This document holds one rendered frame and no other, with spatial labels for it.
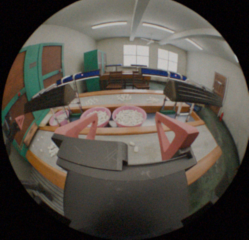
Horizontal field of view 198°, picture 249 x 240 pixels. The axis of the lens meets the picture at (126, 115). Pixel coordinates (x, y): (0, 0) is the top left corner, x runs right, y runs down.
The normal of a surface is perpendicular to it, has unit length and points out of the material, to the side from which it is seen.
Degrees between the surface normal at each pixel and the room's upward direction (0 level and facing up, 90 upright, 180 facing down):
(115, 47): 90
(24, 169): 90
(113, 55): 90
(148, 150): 0
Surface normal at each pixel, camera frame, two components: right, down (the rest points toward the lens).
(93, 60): 0.00, 0.60
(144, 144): 0.00, -0.80
